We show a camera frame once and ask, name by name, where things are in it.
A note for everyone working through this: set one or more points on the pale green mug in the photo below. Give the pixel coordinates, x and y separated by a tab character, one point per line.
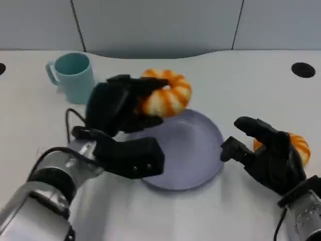
75	84

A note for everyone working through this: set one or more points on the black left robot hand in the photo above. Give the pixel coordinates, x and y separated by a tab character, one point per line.
107	105

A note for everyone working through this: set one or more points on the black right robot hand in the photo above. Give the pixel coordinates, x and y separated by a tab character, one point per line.
276	163

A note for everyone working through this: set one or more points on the lilac plate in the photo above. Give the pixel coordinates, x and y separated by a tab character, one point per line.
190	150

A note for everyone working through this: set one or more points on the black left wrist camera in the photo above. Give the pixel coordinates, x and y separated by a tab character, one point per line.
130	155

